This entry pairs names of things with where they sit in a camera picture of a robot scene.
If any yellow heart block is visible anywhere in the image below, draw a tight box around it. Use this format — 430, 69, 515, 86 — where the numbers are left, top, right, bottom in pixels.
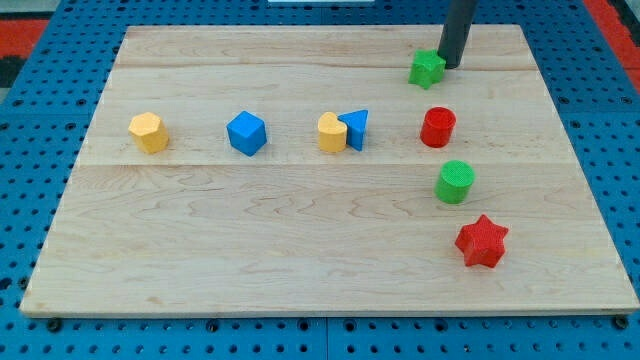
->
317, 112, 348, 153

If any green star block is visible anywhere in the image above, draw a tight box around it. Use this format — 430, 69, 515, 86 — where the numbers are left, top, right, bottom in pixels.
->
408, 49, 446, 89

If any light wooden board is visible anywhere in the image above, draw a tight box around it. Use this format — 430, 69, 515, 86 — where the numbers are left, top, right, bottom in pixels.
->
20, 25, 639, 318

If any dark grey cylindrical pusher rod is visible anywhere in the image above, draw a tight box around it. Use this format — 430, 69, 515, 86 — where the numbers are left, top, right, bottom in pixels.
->
437, 0, 478, 69

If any yellow hexagon block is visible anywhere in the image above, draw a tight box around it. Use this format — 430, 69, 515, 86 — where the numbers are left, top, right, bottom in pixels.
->
128, 112, 169, 154

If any blue triangle block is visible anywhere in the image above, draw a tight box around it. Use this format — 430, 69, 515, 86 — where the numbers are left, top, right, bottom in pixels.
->
338, 109, 369, 151

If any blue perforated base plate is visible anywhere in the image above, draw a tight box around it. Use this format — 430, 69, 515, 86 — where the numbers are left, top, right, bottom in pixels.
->
1, 0, 639, 359

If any blue cube block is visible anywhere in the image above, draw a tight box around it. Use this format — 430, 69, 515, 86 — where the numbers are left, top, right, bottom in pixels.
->
226, 111, 267, 157

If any green cylinder block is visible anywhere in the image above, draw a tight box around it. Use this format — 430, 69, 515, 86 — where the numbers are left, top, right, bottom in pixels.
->
434, 160, 475, 204

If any red cylinder block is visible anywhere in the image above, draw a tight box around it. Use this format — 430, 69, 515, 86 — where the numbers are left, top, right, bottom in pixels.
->
420, 107, 456, 148

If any red star block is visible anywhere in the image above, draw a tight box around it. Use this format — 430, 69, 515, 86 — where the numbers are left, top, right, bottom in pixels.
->
455, 214, 509, 268

